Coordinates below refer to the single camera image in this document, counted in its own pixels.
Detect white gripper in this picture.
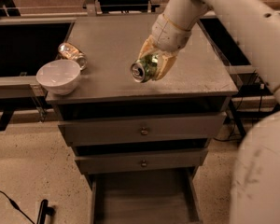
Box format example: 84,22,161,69
138,14,191,80

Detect green soda can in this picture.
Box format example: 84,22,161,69
130,54,158,83

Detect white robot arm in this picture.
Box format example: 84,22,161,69
139,0,280,224

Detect top grey drawer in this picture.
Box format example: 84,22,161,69
59,112,226,147

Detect grey drawer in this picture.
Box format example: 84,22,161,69
91,168,203,224
76,148,208,175
59,112,226,147

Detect gold brown soda can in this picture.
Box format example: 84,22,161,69
58,42,87,70

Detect grey drawer cabinet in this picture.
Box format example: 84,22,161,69
45,12,240,224

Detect middle grey drawer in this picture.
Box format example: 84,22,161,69
76,148,208,175

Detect bottom grey drawer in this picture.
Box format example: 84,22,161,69
91,168,203,224

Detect white bowl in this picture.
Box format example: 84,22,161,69
36,59,81,95

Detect black cables under table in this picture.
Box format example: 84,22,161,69
213,75,265,143

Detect black handle object on floor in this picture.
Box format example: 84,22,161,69
36,199,55,224

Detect black floor cable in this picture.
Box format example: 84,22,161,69
0,181,36,224

